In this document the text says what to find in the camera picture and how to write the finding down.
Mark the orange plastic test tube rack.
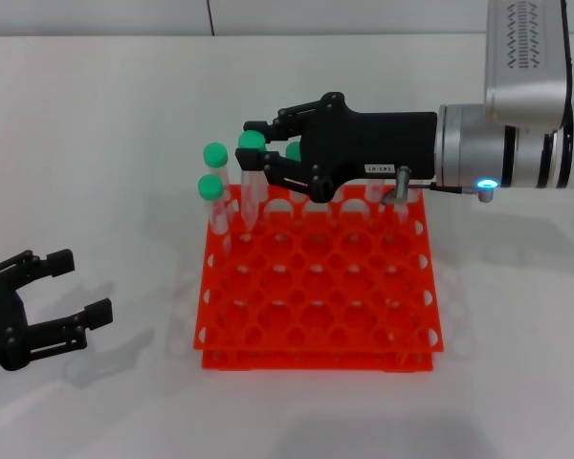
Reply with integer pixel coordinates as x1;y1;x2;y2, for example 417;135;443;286
193;184;446;373

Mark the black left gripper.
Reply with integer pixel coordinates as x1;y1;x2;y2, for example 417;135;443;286
0;248;114;372

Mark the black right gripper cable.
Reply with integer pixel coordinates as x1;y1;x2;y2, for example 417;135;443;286
381;165;499;206

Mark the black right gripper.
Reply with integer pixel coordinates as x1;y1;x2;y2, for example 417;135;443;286
235;89;438;206

